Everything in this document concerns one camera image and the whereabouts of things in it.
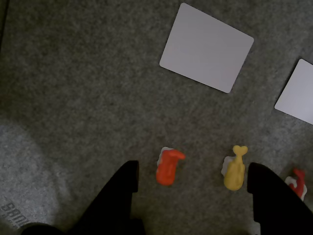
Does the red tuna sushi toy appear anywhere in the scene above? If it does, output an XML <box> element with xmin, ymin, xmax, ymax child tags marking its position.
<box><xmin>285</xmin><ymin>167</ymin><xmax>308</xmax><ymax>201</ymax></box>

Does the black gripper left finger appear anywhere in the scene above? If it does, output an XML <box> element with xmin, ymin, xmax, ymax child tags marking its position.
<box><xmin>66</xmin><ymin>160</ymin><xmax>146</xmax><ymax>235</ymax></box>

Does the grey felt mat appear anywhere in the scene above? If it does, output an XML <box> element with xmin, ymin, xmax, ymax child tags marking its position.
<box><xmin>206</xmin><ymin>35</ymin><xmax>313</xmax><ymax>235</ymax></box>
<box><xmin>0</xmin><ymin>0</ymin><xmax>313</xmax><ymax>235</ymax></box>

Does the yellow egg sushi toy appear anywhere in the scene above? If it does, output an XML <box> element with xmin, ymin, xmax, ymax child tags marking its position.
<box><xmin>222</xmin><ymin>145</ymin><xmax>248</xmax><ymax>191</ymax></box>

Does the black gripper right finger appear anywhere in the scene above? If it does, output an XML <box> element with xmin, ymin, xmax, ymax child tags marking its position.
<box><xmin>246</xmin><ymin>162</ymin><xmax>313</xmax><ymax>235</ymax></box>

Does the white rectangular card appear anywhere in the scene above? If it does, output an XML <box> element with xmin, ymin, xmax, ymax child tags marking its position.
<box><xmin>274</xmin><ymin>58</ymin><xmax>313</xmax><ymax>125</ymax></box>
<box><xmin>159</xmin><ymin>2</ymin><xmax>255</xmax><ymax>94</ymax></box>

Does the orange shrimp sushi toy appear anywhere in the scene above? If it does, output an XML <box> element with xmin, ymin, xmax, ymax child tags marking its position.
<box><xmin>156</xmin><ymin>146</ymin><xmax>186</xmax><ymax>186</ymax></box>

